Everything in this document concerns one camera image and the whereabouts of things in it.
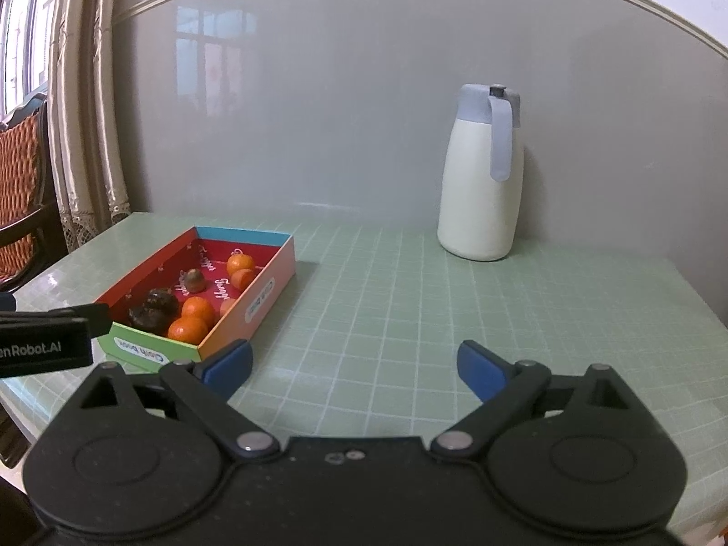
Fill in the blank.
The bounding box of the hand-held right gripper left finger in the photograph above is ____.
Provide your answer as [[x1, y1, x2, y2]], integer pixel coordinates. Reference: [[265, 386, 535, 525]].
[[51, 338, 281, 459]]

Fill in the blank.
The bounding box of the beige curtain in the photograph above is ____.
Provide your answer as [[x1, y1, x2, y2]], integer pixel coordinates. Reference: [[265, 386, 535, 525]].
[[48, 0, 150, 254]]

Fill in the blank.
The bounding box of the green checked tablecloth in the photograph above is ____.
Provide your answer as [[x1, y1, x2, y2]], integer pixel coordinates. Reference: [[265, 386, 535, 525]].
[[0, 212, 728, 524]]

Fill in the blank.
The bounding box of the white thermos jug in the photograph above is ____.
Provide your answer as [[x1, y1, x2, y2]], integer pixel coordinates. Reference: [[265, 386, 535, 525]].
[[437, 83, 525, 263]]

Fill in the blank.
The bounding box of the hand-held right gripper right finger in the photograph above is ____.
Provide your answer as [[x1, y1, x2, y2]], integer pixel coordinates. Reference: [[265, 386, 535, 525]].
[[430, 340, 656, 459]]

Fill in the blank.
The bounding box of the window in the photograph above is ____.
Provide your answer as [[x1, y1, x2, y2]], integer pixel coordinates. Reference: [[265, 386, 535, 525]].
[[0, 0, 63, 120]]

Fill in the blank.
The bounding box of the dark brown wrinkled fruit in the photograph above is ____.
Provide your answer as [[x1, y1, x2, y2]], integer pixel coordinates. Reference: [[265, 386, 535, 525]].
[[128, 306, 172, 331], [142, 288, 178, 315]]

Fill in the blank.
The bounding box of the wooden chair orange upholstery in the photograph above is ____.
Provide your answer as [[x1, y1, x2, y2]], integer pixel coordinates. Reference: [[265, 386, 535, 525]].
[[0, 92, 61, 291]]

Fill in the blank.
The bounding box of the colourful cardboard box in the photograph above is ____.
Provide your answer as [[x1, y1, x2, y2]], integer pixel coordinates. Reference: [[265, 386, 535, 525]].
[[92, 226, 295, 364]]

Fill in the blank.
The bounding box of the large orange mandarin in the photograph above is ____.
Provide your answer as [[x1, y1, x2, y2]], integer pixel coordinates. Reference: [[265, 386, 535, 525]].
[[167, 316, 209, 345]]

